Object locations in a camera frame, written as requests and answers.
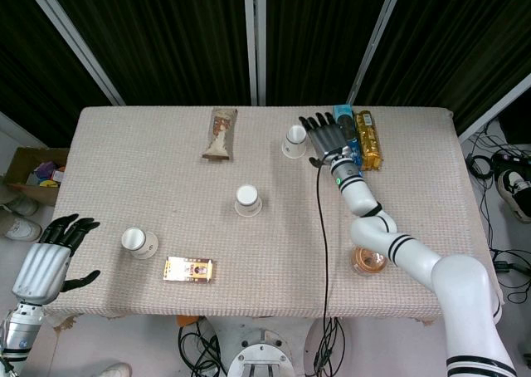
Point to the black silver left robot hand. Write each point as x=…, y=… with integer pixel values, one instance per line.
x=41, y=269

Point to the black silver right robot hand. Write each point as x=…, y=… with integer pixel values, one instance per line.
x=327, y=138

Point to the white paper cup blue logo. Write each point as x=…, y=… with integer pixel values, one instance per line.
x=295, y=142
x=248, y=198
x=139, y=242

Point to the grey round robot base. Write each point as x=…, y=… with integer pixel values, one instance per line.
x=259, y=358

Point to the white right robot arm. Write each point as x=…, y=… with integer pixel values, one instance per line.
x=456, y=277

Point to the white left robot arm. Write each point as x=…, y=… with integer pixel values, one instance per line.
x=18, y=335

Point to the blue cookie pack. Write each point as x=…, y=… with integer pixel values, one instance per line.
x=346, y=119

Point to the gold foil biscuit pack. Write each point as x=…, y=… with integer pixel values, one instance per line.
x=370, y=142

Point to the white shoe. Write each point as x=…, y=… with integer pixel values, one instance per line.
x=18, y=206
x=113, y=370
x=20, y=228

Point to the dark green curtain panel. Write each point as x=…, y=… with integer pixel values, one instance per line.
x=41, y=61
x=315, y=40
x=166, y=40
x=456, y=32

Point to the brown beige snack packet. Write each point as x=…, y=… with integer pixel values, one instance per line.
x=220, y=134

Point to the brown cardboard box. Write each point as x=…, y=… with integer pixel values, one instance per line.
x=20, y=161

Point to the clear plastic cookie tub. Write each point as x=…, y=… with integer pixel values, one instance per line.
x=367, y=265

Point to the yellow maroon printed box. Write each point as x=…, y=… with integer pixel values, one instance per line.
x=189, y=270

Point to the beige woven tablecloth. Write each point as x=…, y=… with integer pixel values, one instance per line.
x=166, y=186

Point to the orange item under table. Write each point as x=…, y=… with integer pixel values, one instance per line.
x=186, y=321

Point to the black box on floor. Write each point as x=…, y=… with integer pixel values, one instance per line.
x=516, y=123

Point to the black and white sneaker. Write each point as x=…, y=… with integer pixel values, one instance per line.
x=514, y=188

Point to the white partition post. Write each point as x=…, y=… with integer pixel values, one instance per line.
x=74, y=40
x=255, y=40
x=493, y=107
x=377, y=40

